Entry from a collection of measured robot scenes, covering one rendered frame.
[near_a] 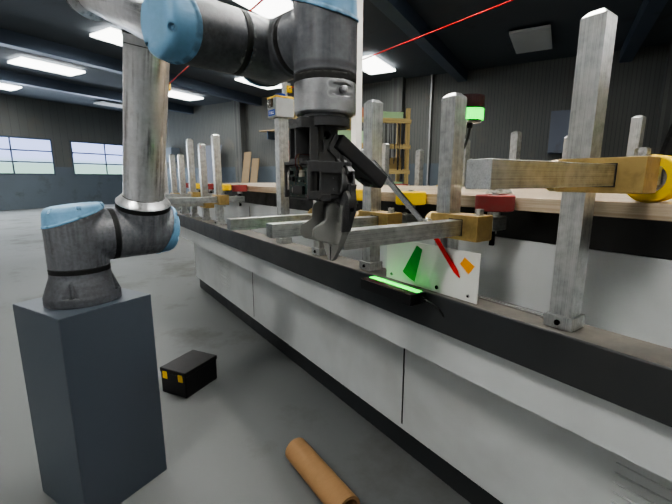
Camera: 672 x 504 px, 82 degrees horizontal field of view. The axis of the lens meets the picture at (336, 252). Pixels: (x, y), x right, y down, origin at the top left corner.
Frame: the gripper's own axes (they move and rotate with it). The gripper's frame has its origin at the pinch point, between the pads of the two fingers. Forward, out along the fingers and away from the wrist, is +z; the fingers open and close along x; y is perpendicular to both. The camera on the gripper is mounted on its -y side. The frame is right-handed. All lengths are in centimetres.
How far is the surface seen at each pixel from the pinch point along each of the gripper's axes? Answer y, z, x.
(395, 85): -653, -239, -698
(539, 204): -45.6, -6.6, 7.4
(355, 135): -125, -40, -160
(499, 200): -38.8, -7.4, 2.7
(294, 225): -5.3, -1.5, -23.5
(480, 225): -30.0, -2.9, 4.9
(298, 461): -18, 77, -46
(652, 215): -46, -6, 26
